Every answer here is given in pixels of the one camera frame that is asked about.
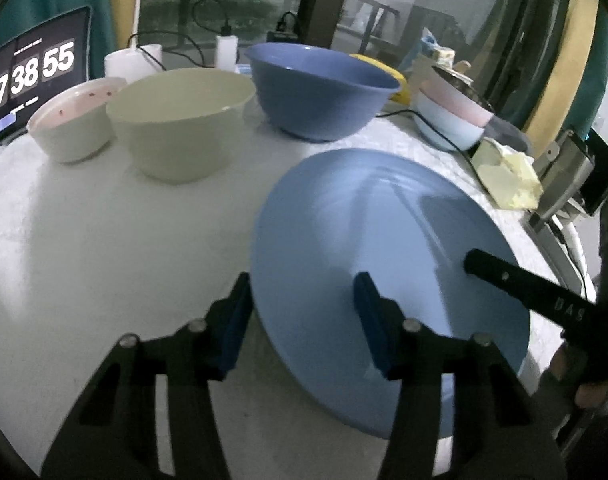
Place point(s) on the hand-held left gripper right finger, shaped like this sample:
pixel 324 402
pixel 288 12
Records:
pixel 376 325

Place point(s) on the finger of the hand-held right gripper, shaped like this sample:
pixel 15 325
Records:
pixel 524 287

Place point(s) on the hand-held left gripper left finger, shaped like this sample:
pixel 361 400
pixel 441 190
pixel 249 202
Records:
pixel 231 330

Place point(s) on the light blue plate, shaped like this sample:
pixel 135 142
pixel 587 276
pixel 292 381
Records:
pixel 359 220

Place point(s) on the cream bowl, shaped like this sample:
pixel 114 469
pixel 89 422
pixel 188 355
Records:
pixel 184 145

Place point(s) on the large blue bowl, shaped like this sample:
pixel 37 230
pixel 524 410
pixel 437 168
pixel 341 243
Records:
pixel 314 105

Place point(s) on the pink spotted bowl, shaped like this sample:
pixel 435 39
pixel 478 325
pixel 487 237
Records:
pixel 69 130

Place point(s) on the person's right hand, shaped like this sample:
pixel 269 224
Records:
pixel 559 362

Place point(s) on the yellow tissue pack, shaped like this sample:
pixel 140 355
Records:
pixel 509 180

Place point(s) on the steel bowl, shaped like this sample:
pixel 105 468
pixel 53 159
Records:
pixel 459 82

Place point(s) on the yellow curtain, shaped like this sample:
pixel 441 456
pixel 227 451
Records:
pixel 559 60
pixel 124 0

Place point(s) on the yellow wipes packet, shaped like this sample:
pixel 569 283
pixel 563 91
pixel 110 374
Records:
pixel 396 82

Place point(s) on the white charger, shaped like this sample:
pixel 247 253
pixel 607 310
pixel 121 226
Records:
pixel 226 52

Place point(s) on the white desk lamp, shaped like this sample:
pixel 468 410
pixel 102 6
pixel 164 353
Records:
pixel 131 62

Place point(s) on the black charger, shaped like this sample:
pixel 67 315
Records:
pixel 284 36

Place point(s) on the tablet with clock display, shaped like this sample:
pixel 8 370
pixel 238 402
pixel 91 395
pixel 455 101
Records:
pixel 34 75

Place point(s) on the black window frame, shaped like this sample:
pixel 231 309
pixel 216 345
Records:
pixel 319 0

